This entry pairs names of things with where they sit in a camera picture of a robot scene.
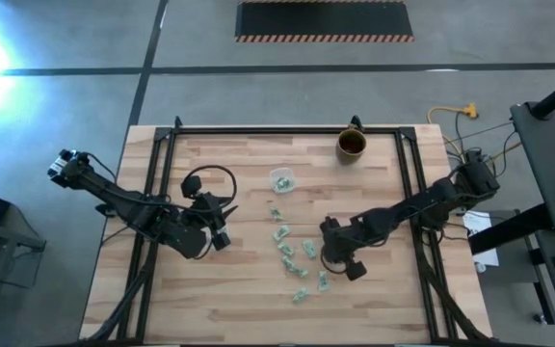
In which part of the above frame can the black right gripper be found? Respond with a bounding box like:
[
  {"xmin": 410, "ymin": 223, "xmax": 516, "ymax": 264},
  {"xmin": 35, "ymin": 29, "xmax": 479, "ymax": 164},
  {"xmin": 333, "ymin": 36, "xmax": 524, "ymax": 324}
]
[{"xmin": 319, "ymin": 216, "xmax": 376, "ymax": 282}]

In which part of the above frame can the white paper sheet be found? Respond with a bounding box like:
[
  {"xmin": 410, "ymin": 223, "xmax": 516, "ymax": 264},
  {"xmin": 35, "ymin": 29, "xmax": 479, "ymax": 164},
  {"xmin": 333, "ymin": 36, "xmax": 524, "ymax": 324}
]
[
  {"xmin": 472, "ymin": 249, "xmax": 500, "ymax": 269},
  {"xmin": 462, "ymin": 210, "xmax": 493, "ymax": 238}
]

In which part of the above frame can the black desk beam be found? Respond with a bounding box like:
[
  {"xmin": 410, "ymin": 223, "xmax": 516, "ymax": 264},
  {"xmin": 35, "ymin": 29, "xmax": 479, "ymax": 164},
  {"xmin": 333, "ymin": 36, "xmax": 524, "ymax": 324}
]
[{"xmin": 468, "ymin": 201, "xmax": 555, "ymax": 255}]

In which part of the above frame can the brown round cup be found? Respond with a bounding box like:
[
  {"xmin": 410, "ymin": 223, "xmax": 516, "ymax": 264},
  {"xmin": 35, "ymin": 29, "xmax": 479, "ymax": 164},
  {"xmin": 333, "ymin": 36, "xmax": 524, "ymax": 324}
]
[{"xmin": 335, "ymin": 125, "xmax": 368, "ymax": 165}]

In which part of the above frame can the black aluminium rig frame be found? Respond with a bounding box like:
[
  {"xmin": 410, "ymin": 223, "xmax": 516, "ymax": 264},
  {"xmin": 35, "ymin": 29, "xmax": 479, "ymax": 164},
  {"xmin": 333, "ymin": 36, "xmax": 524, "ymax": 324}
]
[{"xmin": 79, "ymin": 114, "xmax": 495, "ymax": 347}]

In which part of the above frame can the black looped wrist cable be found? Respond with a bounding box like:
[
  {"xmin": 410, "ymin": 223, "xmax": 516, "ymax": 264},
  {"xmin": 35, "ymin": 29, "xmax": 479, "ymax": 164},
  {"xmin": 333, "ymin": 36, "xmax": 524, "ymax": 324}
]
[
  {"xmin": 180, "ymin": 165, "xmax": 238, "ymax": 209},
  {"xmin": 320, "ymin": 250, "xmax": 351, "ymax": 276}
]

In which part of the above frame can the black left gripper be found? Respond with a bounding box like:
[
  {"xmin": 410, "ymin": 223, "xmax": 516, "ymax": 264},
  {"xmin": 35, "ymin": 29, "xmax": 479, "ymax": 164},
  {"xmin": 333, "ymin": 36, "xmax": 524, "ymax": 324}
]
[{"xmin": 181, "ymin": 174, "xmax": 239, "ymax": 253}]

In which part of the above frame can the black wire stand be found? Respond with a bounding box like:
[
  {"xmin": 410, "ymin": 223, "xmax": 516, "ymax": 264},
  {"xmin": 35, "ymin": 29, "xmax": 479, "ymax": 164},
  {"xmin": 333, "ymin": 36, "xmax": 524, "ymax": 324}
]
[{"xmin": 0, "ymin": 211, "xmax": 48, "ymax": 347}]

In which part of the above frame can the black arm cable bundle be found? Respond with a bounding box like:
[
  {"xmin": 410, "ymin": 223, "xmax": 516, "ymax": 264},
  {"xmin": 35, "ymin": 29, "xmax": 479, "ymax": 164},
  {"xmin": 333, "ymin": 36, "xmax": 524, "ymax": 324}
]
[
  {"xmin": 82, "ymin": 240, "xmax": 161, "ymax": 344},
  {"xmin": 419, "ymin": 250, "xmax": 493, "ymax": 344}
]

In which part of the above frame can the black hazard-striped floor mat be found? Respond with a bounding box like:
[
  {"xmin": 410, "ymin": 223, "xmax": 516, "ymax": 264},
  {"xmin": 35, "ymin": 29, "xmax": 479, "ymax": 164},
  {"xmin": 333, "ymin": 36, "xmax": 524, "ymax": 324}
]
[{"xmin": 234, "ymin": 0, "xmax": 415, "ymax": 43}]

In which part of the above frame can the yellow extension cord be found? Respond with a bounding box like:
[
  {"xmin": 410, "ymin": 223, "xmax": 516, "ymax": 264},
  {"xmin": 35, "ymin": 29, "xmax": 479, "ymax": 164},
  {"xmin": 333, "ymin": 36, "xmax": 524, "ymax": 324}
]
[{"xmin": 426, "ymin": 101, "xmax": 522, "ymax": 175}]

